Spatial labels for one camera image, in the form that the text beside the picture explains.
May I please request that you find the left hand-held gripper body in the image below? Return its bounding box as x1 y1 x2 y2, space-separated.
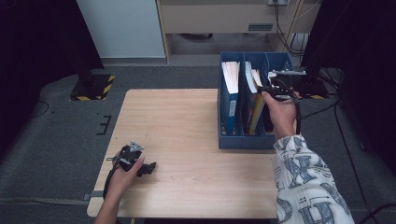
106 140 146 173

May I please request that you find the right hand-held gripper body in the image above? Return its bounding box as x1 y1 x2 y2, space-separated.
266 68 307 103

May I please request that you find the teal paperback book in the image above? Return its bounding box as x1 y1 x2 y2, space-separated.
243 61 260 135

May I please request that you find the yellow paperback book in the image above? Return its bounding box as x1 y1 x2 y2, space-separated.
247 68 267 136

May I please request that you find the blue hardcover book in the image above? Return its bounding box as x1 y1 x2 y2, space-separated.
220 61 242 136

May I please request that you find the blue plastic file rack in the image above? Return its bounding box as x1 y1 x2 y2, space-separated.
217 50 294 151

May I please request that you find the person's left hand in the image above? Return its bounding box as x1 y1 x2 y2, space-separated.
103 156 146 201

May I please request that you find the person's right hand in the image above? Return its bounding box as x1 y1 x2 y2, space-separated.
261 91 302 142

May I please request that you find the yellow-black striped stand base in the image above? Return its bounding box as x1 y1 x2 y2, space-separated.
292 78 331 101
69 68 116 102

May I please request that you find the grey tape piece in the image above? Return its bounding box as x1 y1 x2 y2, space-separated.
82 189 106 202

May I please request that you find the grey desk label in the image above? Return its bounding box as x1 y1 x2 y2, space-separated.
247 22 274 32

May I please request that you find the black curtain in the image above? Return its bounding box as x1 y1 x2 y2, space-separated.
0 0 106 157
300 0 396 175

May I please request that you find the light wooden desk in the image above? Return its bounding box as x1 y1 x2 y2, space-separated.
156 0 321 64

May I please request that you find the white cabinet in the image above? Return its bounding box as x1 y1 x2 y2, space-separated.
77 0 166 59

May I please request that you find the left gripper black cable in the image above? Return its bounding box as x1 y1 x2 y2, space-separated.
102 161 122 200

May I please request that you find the black hanging cable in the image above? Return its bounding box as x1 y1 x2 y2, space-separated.
273 0 307 59

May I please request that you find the long black floor cable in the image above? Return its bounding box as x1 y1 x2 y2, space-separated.
332 99 375 218

